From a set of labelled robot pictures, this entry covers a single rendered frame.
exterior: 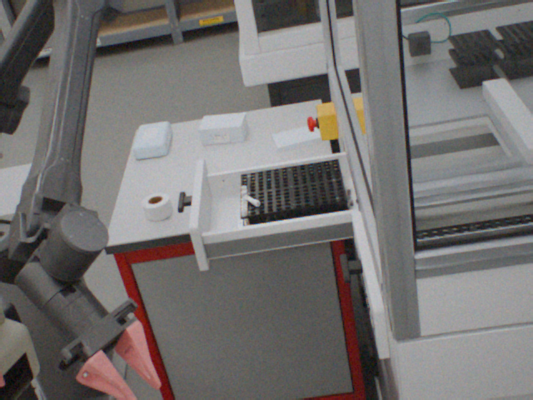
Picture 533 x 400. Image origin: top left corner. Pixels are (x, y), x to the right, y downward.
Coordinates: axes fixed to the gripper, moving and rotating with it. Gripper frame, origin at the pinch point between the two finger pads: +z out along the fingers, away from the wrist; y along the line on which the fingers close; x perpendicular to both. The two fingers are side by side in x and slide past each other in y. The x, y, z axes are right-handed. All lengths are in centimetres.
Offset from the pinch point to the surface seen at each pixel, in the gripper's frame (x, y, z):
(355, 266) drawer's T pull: 19, 50, 7
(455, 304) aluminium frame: -3.2, 41.2, 19.8
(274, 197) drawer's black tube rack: 38, 63, -15
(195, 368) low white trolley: 105, 55, -1
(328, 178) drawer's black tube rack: 35, 75, -10
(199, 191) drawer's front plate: 45, 55, -27
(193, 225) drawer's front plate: 40, 45, -20
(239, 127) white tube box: 73, 98, -42
